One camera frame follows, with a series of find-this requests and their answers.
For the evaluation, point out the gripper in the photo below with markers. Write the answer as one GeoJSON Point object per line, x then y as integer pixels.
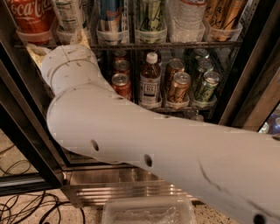
{"type": "Point", "coordinates": [67, 56]}

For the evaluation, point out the white green 7up can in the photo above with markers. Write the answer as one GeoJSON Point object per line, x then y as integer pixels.
{"type": "Point", "coordinates": [73, 18]}

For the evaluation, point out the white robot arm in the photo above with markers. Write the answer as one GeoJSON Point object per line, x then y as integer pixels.
{"type": "Point", "coordinates": [233, 170]}

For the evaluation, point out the red Coca-Cola can top shelf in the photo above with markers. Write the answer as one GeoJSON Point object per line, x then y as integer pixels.
{"type": "Point", "coordinates": [34, 19]}

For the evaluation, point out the left open fridge door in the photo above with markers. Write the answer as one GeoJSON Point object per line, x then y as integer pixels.
{"type": "Point", "coordinates": [23, 104]}

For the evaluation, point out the blue Red Bull can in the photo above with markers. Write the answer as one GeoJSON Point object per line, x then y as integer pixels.
{"type": "Point", "coordinates": [113, 24]}

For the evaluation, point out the red coke can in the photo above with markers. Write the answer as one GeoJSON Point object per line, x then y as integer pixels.
{"type": "Point", "coordinates": [121, 66]}
{"type": "Point", "coordinates": [122, 85]}

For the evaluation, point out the red Coke can front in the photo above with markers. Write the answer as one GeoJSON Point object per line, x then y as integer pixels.
{"type": "Point", "coordinates": [122, 85]}

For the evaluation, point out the green LaCroix can top shelf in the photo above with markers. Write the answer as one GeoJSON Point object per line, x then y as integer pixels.
{"type": "Point", "coordinates": [150, 27]}

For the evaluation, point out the bronze can shelf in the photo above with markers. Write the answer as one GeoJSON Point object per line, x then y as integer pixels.
{"type": "Point", "coordinates": [178, 90]}
{"type": "Point", "coordinates": [173, 66]}

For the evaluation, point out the stainless fridge base grille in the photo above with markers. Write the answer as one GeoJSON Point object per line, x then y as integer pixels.
{"type": "Point", "coordinates": [93, 186]}

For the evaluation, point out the bronze can front middle shelf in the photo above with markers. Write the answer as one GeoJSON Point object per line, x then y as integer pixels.
{"type": "Point", "coordinates": [178, 90]}

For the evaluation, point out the green can front middle shelf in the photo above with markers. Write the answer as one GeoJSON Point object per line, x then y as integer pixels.
{"type": "Point", "coordinates": [207, 87]}

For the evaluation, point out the clear water bottle bottom shelf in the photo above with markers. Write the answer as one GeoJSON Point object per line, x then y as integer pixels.
{"type": "Point", "coordinates": [199, 118]}

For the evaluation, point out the orange LaCroix can top shelf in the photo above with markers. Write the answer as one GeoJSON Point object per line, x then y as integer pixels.
{"type": "Point", "coordinates": [222, 19]}

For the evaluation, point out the right glass fridge door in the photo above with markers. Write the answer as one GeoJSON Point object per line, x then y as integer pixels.
{"type": "Point", "coordinates": [257, 92]}

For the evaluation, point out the brown tea bottle white cap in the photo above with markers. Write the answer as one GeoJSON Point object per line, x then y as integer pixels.
{"type": "Point", "coordinates": [150, 77]}

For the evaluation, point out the clear plastic bin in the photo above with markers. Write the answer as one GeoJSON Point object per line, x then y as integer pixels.
{"type": "Point", "coordinates": [149, 210]}

